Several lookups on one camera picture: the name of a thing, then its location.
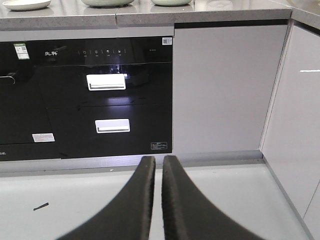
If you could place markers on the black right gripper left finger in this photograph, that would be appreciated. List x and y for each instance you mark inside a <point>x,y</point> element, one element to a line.
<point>128,215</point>

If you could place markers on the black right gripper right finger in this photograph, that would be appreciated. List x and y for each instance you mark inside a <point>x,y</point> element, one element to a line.
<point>188,214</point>

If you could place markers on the light green plate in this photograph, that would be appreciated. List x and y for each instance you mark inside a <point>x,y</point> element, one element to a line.
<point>170,3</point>

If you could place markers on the cream white plate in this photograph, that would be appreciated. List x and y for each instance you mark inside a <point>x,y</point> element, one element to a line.
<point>26,5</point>

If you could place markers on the black tape strip top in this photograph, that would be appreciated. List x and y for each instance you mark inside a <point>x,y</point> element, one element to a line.
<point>41,206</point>

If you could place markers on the black drawer sterilizer cabinet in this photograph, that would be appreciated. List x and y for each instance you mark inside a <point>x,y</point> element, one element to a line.
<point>147,65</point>

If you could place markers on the grey cabinet door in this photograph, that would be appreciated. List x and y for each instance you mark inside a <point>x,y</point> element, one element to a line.
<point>223,79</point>

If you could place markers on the green energy label sticker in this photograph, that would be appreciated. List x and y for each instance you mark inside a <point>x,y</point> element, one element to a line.
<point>21,51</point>

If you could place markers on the pale green electric pot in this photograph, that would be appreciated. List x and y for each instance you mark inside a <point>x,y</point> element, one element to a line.
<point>106,3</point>

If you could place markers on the silver lower drawer handle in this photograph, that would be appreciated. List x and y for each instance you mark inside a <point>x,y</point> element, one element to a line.
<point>106,126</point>

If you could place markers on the silver drawer handle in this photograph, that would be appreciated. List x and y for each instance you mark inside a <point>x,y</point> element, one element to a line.
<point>106,82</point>
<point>106,126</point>

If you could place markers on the silver upper drawer handle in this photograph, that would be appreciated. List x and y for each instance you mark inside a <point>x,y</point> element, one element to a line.
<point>106,82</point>

